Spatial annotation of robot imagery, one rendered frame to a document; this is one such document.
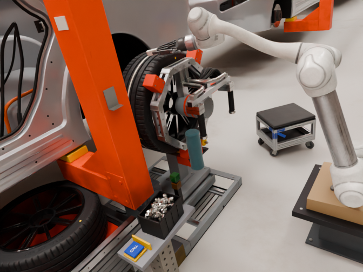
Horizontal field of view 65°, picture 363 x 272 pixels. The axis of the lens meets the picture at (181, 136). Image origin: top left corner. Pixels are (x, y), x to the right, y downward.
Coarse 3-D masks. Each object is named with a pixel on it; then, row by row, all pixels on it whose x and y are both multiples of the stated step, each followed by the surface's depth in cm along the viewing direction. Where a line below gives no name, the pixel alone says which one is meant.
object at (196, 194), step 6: (210, 174) 229; (204, 180) 225; (210, 180) 223; (198, 186) 220; (204, 186) 217; (210, 186) 224; (192, 192) 215; (198, 192) 211; (204, 192) 219; (186, 198) 209; (192, 198) 206; (198, 198) 213; (192, 204) 207
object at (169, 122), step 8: (192, 72) 191; (176, 88) 212; (192, 88) 199; (152, 96) 164; (168, 96) 181; (176, 96) 191; (168, 104) 180; (168, 112) 183; (176, 112) 190; (152, 120) 168; (168, 120) 183; (176, 120) 189; (184, 120) 197; (192, 120) 204; (168, 128) 184; (176, 128) 191; (184, 128) 203; (176, 136) 194; (184, 136) 196
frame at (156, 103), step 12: (180, 60) 173; (192, 60) 175; (168, 72) 160; (168, 84) 161; (156, 96) 161; (156, 108) 158; (156, 120) 164; (156, 132) 168; (168, 132) 168; (180, 144) 180
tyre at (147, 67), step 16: (128, 64) 175; (144, 64) 166; (160, 64) 165; (128, 80) 167; (144, 96) 159; (144, 112) 161; (144, 128) 164; (192, 128) 203; (144, 144) 177; (160, 144) 177
